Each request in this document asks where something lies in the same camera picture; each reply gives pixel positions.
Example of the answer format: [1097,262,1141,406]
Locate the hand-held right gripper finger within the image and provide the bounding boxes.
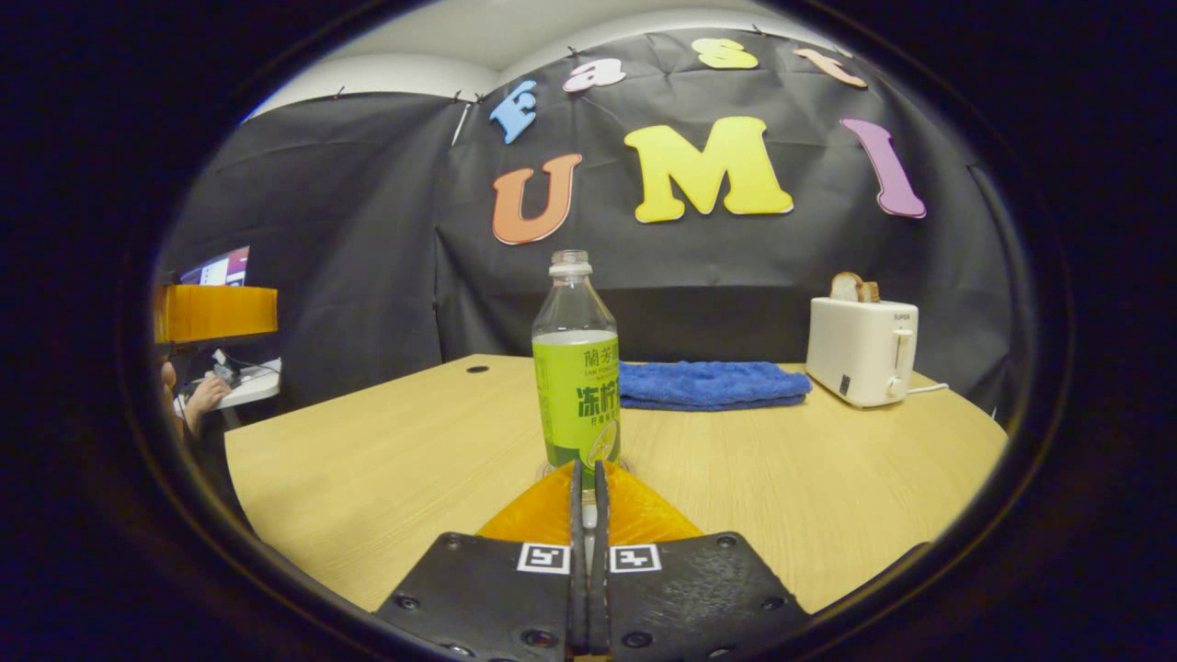
[593,458,812,658]
[375,458,589,658]

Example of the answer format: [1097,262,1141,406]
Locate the green label water bottle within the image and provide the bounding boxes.
[531,249,623,479]

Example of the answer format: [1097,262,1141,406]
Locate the computer monitor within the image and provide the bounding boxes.
[177,245,251,288]

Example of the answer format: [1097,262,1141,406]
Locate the white desk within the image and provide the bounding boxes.
[189,357,282,410]

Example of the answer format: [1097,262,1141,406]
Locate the black backdrop cloth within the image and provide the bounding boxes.
[156,28,1022,415]

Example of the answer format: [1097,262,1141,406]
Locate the blue towel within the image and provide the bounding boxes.
[618,360,814,412]

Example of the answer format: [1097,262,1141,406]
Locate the white toaster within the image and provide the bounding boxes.
[806,296,920,408]

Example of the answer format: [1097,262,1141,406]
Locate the bread slice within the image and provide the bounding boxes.
[829,271,881,304]

